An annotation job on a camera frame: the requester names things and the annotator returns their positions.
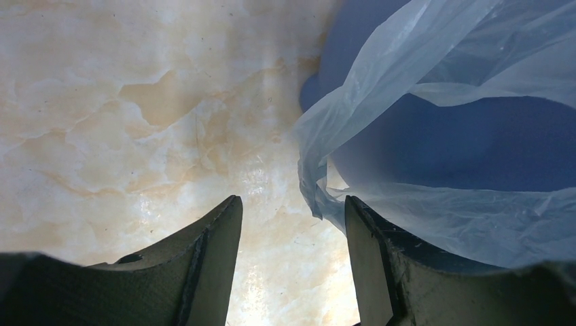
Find translucent blue trash bag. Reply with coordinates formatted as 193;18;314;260
295;1;575;268

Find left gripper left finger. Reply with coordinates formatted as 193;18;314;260
1;196;242;325

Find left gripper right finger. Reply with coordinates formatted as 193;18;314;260
345;196;575;325

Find blue plastic trash bin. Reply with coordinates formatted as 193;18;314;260
299;0;576;193

